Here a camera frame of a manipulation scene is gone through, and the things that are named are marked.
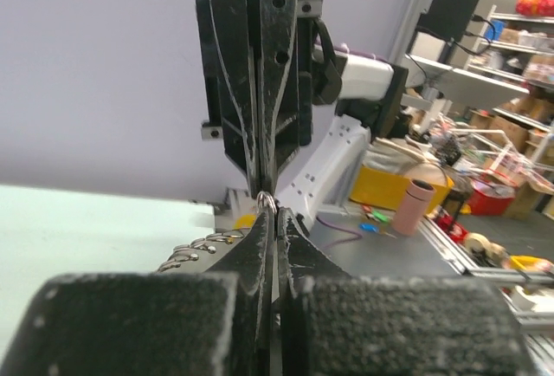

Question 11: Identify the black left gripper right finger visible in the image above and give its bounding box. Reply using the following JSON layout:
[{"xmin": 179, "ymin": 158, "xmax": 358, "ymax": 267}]
[{"xmin": 276, "ymin": 208, "xmax": 532, "ymax": 375}]

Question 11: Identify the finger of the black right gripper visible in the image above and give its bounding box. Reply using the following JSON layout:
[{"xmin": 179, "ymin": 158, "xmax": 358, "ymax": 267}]
[
  {"xmin": 257, "ymin": 0, "xmax": 305, "ymax": 190},
  {"xmin": 196, "ymin": 0, "xmax": 260, "ymax": 190}
]

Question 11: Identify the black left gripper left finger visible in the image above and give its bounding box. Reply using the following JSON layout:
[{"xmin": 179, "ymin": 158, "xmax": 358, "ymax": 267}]
[{"xmin": 1, "ymin": 209, "xmax": 276, "ymax": 375}]

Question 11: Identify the yellow key tag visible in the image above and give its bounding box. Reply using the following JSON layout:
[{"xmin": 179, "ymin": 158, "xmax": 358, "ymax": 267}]
[{"xmin": 233, "ymin": 214, "xmax": 256, "ymax": 229}]

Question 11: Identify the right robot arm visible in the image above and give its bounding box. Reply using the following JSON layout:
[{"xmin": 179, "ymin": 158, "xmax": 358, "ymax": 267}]
[{"xmin": 196, "ymin": 0, "xmax": 407, "ymax": 226}]

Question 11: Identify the spare blue key tag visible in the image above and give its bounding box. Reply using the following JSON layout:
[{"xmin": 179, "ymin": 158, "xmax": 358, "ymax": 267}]
[{"xmin": 359, "ymin": 224, "xmax": 379, "ymax": 233}]

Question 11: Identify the spare green key tag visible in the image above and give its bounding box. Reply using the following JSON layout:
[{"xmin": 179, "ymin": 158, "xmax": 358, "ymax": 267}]
[{"xmin": 366, "ymin": 211, "xmax": 390, "ymax": 224}]

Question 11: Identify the yellow bin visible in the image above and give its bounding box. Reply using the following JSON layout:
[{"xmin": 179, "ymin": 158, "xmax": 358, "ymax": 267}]
[{"xmin": 350, "ymin": 165, "xmax": 454, "ymax": 215}]

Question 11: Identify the pink tumbler bottle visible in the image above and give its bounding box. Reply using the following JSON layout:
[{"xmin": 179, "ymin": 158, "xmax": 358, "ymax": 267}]
[{"xmin": 391, "ymin": 179, "xmax": 435, "ymax": 237}]

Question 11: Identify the tape roll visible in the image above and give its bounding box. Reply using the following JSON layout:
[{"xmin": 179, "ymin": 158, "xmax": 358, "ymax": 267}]
[{"xmin": 463, "ymin": 233, "xmax": 508, "ymax": 263}]

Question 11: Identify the red bin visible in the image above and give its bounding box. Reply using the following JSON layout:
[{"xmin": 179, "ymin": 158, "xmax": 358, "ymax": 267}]
[{"xmin": 467, "ymin": 178, "xmax": 515, "ymax": 217}]

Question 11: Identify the aluminium front rail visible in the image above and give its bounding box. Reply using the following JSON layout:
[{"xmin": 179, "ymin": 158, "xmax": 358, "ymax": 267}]
[{"xmin": 418, "ymin": 218, "xmax": 553, "ymax": 339}]

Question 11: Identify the right aluminium corner post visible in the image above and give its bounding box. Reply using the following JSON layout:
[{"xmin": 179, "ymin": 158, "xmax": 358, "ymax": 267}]
[{"xmin": 389, "ymin": 0, "xmax": 433, "ymax": 65}]

